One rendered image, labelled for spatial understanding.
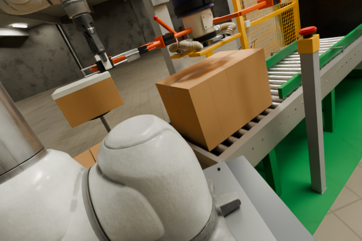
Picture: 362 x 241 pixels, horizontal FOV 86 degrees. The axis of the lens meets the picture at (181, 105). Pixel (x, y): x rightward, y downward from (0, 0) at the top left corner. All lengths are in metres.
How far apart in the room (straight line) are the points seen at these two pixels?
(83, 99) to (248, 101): 1.70
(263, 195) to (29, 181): 0.54
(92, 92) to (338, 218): 2.24
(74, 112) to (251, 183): 2.00
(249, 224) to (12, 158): 0.42
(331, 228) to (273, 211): 0.91
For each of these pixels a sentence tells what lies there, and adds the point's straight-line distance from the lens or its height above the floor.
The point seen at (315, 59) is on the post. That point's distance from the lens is 1.14.
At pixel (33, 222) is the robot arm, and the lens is 0.36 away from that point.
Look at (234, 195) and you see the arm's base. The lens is 0.48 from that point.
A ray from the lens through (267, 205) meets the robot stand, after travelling 0.63.
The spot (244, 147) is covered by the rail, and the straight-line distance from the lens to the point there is 1.09.
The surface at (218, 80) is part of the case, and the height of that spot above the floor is 0.90.
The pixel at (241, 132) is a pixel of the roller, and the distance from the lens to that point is 1.26.
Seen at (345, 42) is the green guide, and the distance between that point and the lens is 2.42.
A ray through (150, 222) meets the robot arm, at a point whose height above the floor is 1.00.
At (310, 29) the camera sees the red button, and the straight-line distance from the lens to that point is 1.10.
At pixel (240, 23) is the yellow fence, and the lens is 2.15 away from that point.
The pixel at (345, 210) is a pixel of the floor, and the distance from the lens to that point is 1.59.
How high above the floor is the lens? 1.25
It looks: 22 degrees down
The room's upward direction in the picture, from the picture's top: 20 degrees counter-clockwise
